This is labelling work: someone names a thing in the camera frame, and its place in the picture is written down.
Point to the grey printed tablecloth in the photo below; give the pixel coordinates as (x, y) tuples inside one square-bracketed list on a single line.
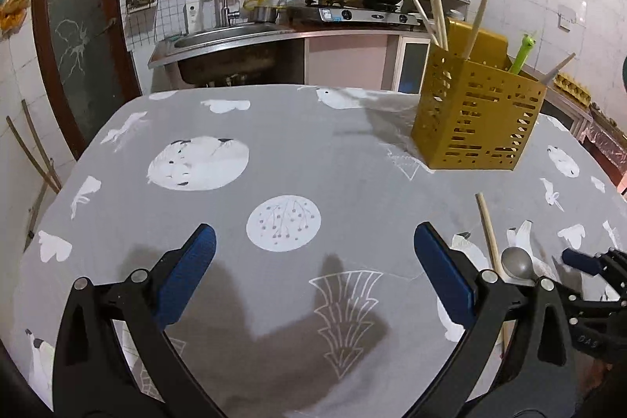
[(294, 163)]

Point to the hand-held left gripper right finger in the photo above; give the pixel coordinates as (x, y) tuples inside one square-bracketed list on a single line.
[(441, 271)]

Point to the steel sink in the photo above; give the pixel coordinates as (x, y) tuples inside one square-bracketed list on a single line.
[(225, 53)]

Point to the white wall socket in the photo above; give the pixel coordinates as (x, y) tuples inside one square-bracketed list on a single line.
[(568, 17)]

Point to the yellow egg carton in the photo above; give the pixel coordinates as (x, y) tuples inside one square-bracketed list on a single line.
[(573, 87)]

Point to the brown glass door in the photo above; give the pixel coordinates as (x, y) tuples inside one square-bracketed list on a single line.
[(78, 31)]

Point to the yellow plastic bag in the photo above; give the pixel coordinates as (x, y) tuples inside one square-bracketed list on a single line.
[(10, 11)]

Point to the gas stove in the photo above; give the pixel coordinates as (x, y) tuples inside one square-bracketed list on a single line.
[(352, 14)]

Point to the yellow slotted utensil holder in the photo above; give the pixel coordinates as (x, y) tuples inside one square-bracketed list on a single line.
[(475, 124)]

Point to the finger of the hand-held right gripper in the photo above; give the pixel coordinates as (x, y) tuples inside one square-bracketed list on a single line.
[(592, 308), (580, 260)]

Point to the kitchen counter cabinet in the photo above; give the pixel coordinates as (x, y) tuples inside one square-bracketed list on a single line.
[(352, 60)]

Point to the foil covered cabinet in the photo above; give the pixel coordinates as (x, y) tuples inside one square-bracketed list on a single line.
[(605, 148)]

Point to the bamboo sticks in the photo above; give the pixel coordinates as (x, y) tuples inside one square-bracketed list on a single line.
[(34, 158)]

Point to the white dish soap bottle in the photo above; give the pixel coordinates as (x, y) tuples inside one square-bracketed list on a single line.
[(193, 14)]

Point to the metal spoon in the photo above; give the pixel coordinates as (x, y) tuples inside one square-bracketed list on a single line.
[(517, 262)]

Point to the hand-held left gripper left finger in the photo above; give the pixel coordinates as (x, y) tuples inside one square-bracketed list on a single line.
[(192, 264)]

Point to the small steel pot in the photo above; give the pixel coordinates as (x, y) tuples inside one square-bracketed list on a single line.
[(264, 14)]

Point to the pair of pale chopsticks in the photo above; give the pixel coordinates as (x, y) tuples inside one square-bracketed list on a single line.
[(442, 19)]

